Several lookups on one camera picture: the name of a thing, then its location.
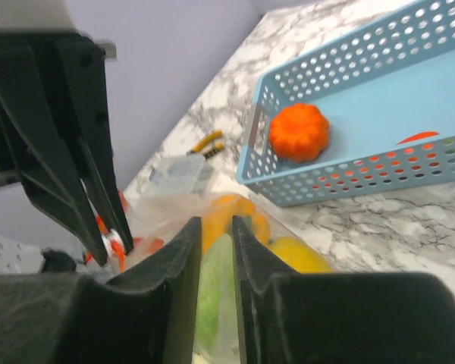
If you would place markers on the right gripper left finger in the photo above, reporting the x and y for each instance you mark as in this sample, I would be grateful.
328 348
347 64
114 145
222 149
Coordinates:
145 315

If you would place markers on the white cauliflower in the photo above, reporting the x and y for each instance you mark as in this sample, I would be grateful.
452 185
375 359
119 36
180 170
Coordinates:
216 335

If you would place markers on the yellow lemon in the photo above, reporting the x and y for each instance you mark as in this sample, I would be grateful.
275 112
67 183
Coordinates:
299 256

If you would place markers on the clear zip top bag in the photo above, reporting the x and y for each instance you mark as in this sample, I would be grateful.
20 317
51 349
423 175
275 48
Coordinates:
154 221

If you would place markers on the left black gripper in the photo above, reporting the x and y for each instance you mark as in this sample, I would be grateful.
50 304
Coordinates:
7 151

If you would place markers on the orange pumpkin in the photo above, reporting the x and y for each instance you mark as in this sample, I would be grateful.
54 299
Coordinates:
299 133

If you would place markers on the red chili pepper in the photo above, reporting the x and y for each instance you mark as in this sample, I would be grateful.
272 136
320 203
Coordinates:
419 136

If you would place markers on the clear plastic screw box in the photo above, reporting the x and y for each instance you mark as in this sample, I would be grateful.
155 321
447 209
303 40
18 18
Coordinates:
178 175

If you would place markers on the yellow handled pliers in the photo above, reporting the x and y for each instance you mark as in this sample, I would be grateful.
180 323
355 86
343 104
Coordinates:
209 146

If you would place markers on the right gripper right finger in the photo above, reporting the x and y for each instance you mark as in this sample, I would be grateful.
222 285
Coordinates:
287 317

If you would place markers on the yellow bell pepper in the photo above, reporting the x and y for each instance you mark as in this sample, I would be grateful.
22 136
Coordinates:
218 220

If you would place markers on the blue plastic basket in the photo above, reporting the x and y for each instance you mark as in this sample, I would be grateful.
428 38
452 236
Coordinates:
378 85

